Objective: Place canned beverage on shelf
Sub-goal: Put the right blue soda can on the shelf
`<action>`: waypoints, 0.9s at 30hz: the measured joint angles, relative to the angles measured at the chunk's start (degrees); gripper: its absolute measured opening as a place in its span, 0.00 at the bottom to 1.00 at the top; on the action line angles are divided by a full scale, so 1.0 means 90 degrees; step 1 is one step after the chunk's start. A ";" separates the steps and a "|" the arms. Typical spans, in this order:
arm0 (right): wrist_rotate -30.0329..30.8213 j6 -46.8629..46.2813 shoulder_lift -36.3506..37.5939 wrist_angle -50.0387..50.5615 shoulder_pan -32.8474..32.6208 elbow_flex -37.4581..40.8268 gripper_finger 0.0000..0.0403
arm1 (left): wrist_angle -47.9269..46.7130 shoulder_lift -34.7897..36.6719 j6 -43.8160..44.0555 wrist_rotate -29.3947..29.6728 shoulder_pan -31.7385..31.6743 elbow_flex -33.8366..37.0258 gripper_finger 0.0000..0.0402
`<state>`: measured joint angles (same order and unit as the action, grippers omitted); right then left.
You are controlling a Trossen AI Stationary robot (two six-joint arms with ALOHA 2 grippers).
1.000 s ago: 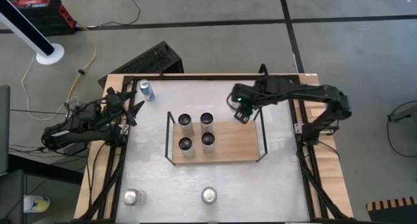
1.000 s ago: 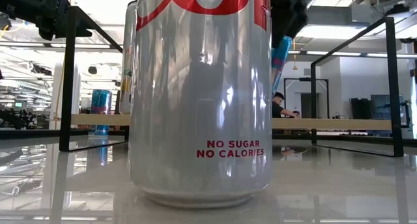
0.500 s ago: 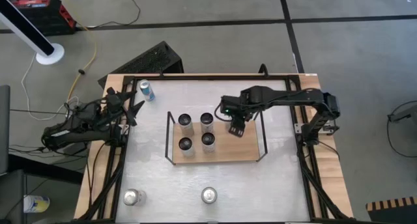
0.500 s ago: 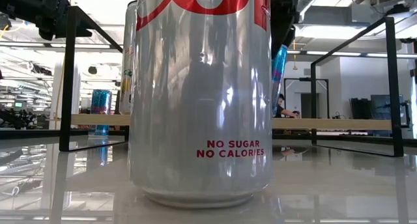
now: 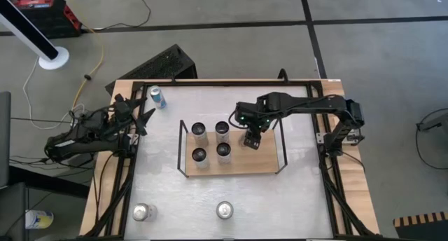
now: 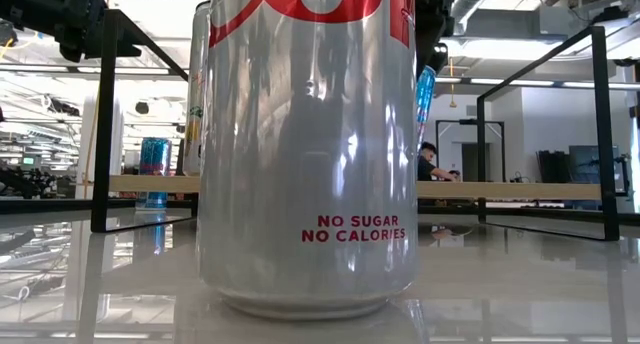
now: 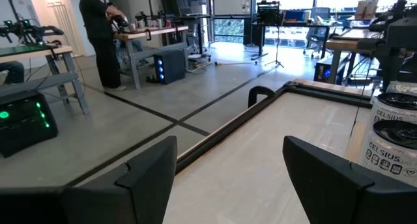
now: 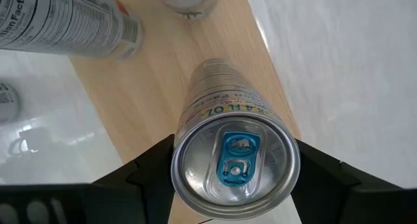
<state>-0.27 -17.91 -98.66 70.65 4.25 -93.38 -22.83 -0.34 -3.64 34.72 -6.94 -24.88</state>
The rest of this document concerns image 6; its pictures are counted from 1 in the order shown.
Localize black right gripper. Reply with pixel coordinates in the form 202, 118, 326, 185
414, 0, 455, 79

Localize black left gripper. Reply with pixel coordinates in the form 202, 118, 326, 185
0, 0, 144, 63

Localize blue silver Red Bull can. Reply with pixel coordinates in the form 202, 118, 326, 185
135, 137, 173, 210
416, 65, 438, 140

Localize white Celsius Tropical Vibe can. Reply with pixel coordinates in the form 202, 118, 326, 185
181, 0, 212, 178

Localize silver Diet Coke can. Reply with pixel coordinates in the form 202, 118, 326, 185
197, 0, 420, 321

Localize person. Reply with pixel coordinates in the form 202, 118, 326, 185
417, 140, 460, 182

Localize large black display screen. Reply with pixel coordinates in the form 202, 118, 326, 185
174, 137, 187, 178

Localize black upright panels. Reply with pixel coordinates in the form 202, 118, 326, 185
537, 149, 570, 185

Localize small black desk monitor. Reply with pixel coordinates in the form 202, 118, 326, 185
568, 144, 622, 184

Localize yellow hanging cord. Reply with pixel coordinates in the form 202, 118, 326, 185
448, 57, 458, 109

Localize silver ventilation duct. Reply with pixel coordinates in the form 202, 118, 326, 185
452, 0, 501, 35

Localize black overhead rig frame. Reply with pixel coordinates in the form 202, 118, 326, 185
434, 117, 506, 183

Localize wooden shelf black metal frame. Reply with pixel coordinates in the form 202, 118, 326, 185
89, 8, 621, 243

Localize black metal table frame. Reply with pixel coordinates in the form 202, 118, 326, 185
0, 197, 640, 224

